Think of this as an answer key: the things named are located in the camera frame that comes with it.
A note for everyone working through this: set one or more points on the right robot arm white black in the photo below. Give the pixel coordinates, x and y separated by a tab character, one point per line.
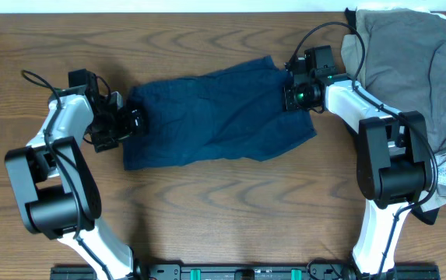
394	167

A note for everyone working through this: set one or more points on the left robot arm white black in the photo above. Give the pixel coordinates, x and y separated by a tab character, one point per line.
54	189

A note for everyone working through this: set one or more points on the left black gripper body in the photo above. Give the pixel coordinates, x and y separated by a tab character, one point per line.
117	127

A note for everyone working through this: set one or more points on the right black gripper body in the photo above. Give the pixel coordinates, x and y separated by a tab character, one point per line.
296	97

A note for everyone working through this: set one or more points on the grey garment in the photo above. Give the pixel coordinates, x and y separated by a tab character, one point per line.
406	64

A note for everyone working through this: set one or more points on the black white garment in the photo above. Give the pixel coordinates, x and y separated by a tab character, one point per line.
428	217

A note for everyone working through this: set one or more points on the navy blue shorts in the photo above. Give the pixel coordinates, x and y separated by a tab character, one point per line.
229	114

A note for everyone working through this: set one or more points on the black mounting rail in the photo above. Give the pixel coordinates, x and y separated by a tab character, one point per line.
313	271

